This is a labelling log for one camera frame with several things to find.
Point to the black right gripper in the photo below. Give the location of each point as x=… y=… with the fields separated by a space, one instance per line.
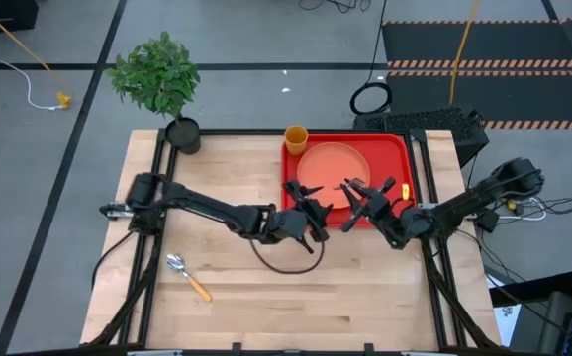
x=385 y=212

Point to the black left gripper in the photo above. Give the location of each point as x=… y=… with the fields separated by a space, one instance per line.
x=310 y=215

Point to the salmon round plate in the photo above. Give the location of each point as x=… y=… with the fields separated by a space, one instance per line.
x=325 y=168

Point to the orange plastic cup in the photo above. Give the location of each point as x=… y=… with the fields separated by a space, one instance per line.
x=296 y=141

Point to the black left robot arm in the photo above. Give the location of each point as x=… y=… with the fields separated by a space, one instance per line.
x=207 y=207

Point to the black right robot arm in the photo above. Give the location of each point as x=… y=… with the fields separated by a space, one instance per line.
x=464 y=203

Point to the red plastic tray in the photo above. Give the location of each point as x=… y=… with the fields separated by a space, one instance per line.
x=390 y=158

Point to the small yellow tag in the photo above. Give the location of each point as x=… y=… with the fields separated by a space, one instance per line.
x=405 y=191

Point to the black mesh computer case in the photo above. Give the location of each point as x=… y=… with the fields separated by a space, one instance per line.
x=429 y=121

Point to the black power adapter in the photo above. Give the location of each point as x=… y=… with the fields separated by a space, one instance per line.
x=487 y=221

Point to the white paper sheet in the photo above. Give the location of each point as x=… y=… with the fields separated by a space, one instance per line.
x=506 y=316

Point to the black mat with hazard stripes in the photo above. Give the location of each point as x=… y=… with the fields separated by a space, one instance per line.
x=513 y=94

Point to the potted green plant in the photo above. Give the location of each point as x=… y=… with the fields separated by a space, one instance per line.
x=157 y=74

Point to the black aluminium table frame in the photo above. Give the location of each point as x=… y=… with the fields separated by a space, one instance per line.
x=217 y=132

